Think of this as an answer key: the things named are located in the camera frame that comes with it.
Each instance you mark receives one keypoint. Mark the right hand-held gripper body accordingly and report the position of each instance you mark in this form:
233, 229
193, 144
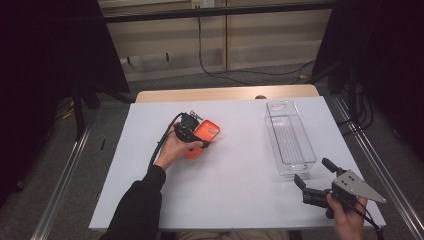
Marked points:
353, 185

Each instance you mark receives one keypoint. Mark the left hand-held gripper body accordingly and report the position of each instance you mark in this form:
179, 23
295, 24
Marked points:
186, 128

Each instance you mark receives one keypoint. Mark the orange phone case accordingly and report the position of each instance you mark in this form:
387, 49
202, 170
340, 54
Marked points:
209, 130

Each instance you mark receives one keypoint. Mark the person's left hand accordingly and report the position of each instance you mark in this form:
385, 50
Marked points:
173, 151

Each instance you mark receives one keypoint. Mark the person's right hand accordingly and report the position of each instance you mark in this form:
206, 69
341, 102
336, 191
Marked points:
346, 223

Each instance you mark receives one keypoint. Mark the clear plastic container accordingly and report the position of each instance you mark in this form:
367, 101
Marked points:
290, 140

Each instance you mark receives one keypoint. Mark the white table cover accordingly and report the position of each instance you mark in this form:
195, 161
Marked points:
233, 193

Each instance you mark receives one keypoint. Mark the black metal stand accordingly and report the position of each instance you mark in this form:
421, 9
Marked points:
79, 113

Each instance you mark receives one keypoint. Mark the black curtain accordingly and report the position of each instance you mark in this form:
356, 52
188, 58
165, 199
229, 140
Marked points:
43, 66
393, 66

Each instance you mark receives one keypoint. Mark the black horizontal bar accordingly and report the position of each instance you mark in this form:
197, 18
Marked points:
216, 11

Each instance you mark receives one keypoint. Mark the aluminium floor rail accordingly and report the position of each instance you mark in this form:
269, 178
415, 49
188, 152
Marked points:
383, 166
63, 186

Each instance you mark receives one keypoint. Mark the white wall outlet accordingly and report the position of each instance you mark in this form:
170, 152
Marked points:
202, 3

